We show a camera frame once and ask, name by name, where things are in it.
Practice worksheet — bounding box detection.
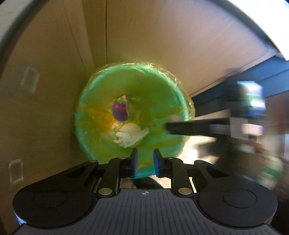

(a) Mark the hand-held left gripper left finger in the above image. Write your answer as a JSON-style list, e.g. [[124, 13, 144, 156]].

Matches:
[[62, 148, 139, 197]]

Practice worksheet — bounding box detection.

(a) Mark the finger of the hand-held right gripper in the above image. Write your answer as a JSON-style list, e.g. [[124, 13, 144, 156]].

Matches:
[[166, 119, 231, 136]]

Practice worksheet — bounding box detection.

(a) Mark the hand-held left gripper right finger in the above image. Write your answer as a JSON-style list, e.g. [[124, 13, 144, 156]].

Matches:
[[153, 149, 228, 196]]

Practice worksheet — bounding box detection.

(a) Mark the white glove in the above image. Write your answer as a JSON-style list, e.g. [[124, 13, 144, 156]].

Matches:
[[113, 128, 150, 149]]

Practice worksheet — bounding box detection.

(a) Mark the round yellow sponge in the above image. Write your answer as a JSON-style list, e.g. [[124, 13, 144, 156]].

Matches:
[[120, 123, 141, 136]]

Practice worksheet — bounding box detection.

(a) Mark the green bin with bag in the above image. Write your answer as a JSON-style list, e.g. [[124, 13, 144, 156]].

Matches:
[[74, 62, 195, 179]]

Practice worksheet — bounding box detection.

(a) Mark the purple and pink sponge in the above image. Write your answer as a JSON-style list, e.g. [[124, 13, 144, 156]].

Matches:
[[112, 95, 129, 121]]

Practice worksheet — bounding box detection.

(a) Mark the wooden cabinet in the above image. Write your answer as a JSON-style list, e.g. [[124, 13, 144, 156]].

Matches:
[[0, 0, 107, 228]]

